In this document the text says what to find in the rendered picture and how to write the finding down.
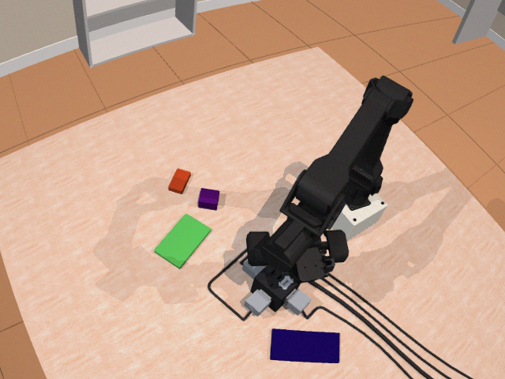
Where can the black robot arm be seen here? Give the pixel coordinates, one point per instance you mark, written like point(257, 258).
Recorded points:
point(323, 189)

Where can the orange-red rectangular block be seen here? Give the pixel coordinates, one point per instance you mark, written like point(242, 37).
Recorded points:
point(179, 181)

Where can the purple cube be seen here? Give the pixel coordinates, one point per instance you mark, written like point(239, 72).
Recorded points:
point(208, 199)

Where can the green flat rectangular slab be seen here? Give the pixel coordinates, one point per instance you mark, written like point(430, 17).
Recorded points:
point(182, 241)

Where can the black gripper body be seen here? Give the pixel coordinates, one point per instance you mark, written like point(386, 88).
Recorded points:
point(336, 245)

